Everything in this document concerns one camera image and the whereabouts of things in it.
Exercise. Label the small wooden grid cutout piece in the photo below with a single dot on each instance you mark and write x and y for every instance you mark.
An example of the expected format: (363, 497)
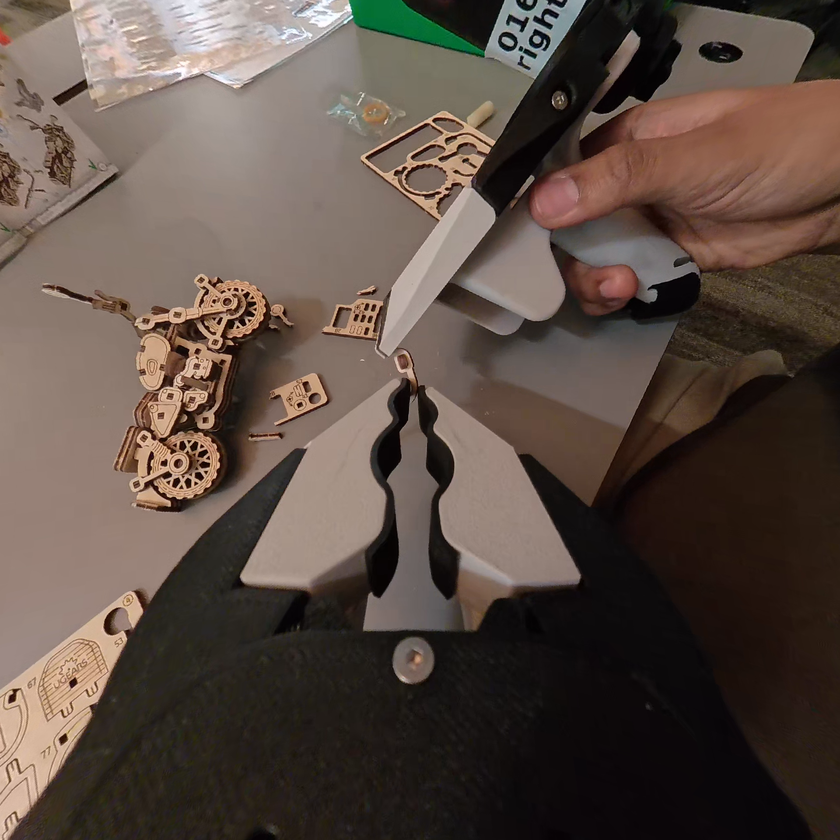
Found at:
(358, 334)

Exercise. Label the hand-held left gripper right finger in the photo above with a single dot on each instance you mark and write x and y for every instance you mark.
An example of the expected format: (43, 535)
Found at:
(512, 525)

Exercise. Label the clear bag of small parts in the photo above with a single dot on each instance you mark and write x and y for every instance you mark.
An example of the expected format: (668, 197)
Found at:
(367, 115)

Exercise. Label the small wooden square-hole piece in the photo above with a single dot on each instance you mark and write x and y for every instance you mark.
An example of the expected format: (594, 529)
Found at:
(308, 380)

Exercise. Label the grey desk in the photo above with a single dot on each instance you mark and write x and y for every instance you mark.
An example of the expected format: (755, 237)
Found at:
(229, 210)

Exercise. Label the person's beige trousers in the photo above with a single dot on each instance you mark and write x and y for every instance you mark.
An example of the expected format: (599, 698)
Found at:
(689, 407)

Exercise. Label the person's right hand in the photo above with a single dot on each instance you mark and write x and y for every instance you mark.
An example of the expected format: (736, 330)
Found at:
(709, 170)

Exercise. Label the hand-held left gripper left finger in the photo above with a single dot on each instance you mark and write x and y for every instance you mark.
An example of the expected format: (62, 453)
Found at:
(315, 518)

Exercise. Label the group of wooden part sheets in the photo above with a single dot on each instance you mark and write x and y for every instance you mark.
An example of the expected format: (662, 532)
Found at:
(19, 735)

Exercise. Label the wooden motorcycle model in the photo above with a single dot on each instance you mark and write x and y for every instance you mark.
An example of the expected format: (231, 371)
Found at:
(141, 348)

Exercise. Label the green plastic bin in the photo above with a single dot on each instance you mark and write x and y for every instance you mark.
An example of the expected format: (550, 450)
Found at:
(420, 26)

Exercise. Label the small pale wax stick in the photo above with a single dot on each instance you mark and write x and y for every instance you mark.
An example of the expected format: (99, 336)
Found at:
(480, 113)

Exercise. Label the person's dark brown clothing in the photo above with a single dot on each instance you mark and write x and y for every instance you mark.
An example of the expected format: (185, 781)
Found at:
(754, 590)

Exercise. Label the clear plastic wrapper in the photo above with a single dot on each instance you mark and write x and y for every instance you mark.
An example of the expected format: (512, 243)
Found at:
(131, 46)

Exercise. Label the plastic sleeved printed sheet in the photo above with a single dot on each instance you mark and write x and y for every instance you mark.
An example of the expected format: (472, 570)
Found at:
(282, 46)

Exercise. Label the assembly instruction booklet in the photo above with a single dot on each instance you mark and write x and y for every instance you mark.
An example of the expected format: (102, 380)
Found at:
(46, 151)

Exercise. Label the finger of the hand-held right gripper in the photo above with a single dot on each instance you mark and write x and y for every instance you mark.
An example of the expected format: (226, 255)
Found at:
(439, 256)

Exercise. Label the wooden sheet with round cutouts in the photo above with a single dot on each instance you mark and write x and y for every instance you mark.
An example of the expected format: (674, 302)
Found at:
(436, 208)

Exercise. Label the small wooden pin piece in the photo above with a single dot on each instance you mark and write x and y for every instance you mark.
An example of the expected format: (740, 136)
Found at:
(266, 436)

